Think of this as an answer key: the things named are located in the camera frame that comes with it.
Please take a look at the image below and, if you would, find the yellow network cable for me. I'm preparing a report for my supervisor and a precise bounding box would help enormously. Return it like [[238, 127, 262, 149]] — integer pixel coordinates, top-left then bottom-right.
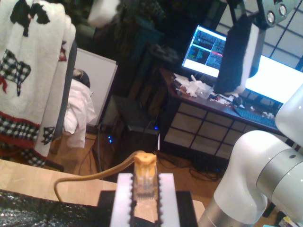
[[53, 150, 158, 205]]

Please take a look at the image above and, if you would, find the monitor with terminal text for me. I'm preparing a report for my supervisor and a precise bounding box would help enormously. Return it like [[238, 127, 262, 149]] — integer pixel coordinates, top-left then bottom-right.
[[181, 25, 228, 79]]

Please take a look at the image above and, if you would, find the bright white monitor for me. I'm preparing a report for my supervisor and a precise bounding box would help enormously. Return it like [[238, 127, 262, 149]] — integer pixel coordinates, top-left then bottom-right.
[[245, 54, 303, 104]]

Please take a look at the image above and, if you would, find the dark keyboard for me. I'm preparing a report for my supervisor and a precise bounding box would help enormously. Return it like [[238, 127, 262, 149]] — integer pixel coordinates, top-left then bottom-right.
[[234, 106, 280, 128]]

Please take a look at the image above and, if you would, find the white board panel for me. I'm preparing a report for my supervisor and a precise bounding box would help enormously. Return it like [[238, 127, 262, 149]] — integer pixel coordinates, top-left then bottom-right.
[[75, 48, 118, 126]]

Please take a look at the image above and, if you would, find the dark desk with pale panels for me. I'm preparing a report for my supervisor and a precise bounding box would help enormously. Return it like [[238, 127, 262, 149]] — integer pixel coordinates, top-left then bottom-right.
[[158, 68, 303, 166]]

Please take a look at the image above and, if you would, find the black bubble mat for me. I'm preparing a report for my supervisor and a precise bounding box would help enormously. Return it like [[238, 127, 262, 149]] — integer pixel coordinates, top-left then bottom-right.
[[0, 189, 114, 227]]

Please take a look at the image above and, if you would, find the white blanket with dog pattern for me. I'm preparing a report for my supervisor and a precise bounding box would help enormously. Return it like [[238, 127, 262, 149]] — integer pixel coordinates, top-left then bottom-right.
[[0, 0, 78, 167]]

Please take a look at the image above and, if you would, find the black computer box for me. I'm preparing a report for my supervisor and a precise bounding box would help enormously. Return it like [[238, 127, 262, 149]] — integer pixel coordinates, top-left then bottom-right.
[[111, 94, 161, 137]]

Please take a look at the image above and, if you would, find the white cloth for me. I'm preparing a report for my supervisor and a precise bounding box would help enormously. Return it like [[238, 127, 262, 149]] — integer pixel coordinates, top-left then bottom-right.
[[63, 78, 98, 148]]

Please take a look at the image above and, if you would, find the grey metal frame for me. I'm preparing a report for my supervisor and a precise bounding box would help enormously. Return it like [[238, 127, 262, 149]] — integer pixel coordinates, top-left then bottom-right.
[[53, 40, 78, 140]]

